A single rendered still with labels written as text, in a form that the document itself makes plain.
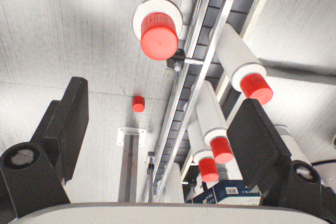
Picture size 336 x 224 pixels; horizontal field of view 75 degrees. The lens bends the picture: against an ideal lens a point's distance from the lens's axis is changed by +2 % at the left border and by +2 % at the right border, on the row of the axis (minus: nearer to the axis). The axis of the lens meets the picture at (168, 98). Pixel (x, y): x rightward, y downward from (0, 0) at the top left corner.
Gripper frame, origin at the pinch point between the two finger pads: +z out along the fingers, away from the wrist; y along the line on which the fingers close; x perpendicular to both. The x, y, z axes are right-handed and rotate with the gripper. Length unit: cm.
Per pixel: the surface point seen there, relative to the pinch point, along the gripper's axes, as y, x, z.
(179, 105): 11.4, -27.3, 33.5
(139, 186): 7, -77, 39
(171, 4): 0.9, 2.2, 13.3
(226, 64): 12.6, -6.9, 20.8
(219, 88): 18.2, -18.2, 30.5
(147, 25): -1.2, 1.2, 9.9
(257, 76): 14.9, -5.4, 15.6
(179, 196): 16, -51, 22
